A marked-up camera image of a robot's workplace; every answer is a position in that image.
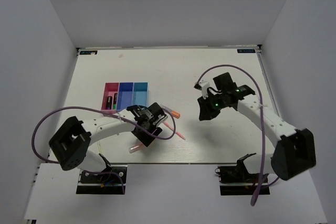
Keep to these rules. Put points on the grey orange cap highlighter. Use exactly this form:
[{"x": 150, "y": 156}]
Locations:
[{"x": 174, "y": 113}]

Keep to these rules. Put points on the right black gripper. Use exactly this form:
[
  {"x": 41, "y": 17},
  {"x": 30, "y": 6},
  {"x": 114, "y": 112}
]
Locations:
[{"x": 206, "y": 113}]

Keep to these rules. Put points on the dark blue container bin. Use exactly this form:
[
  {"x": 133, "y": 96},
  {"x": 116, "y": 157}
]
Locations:
[{"x": 125, "y": 94}]

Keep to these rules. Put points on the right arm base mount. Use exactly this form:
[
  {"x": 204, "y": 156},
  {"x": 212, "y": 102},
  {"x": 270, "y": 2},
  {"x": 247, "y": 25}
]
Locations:
[{"x": 241, "y": 178}]

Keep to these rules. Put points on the pink orange cap highlighter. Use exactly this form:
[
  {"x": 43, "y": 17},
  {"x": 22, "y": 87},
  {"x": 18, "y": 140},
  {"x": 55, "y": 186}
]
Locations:
[{"x": 135, "y": 148}]

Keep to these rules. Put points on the light blue container bin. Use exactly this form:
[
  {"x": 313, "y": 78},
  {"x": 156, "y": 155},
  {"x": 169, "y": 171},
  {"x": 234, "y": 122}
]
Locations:
[{"x": 140, "y": 94}]

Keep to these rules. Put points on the left corner label sticker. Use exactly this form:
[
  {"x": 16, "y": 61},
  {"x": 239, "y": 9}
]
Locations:
[{"x": 88, "y": 52}]

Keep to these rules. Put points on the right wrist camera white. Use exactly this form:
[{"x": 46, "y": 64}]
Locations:
[{"x": 203, "y": 87}]

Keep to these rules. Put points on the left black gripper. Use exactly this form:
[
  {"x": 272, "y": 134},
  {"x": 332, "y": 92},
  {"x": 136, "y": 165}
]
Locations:
[{"x": 146, "y": 139}]

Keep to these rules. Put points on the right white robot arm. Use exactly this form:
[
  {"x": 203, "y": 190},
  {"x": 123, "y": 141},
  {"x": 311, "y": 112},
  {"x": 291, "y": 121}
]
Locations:
[{"x": 294, "y": 149}]

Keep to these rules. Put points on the black purple cap marker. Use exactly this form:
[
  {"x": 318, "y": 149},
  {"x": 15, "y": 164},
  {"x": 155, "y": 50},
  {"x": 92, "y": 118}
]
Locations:
[{"x": 109, "y": 103}]

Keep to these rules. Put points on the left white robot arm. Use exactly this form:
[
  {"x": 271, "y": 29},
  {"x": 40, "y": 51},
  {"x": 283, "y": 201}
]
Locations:
[{"x": 70, "y": 144}]

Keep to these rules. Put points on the right corner label sticker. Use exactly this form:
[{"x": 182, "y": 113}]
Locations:
[{"x": 246, "y": 51}]

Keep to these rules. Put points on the pink container bin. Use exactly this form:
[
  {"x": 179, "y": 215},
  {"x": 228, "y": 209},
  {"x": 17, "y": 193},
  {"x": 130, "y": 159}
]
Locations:
[{"x": 109, "y": 90}]

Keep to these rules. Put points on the corner label sticker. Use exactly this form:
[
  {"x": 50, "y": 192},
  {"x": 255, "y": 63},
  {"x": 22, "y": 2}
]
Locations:
[
  {"x": 88, "y": 52},
  {"x": 246, "y": 51}
]

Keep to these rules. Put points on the thin pink pen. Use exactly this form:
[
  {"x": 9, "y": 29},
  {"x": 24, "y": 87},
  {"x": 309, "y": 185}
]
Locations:
[{"x": 176, "y": 132}]

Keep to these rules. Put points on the black green cap marker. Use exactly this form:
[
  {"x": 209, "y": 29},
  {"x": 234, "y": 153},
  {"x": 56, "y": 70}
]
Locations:
[{"x": 115, "y": 98}]

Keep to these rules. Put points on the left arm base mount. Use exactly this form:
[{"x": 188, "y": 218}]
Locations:
[{"x": 98, "y": 185}]

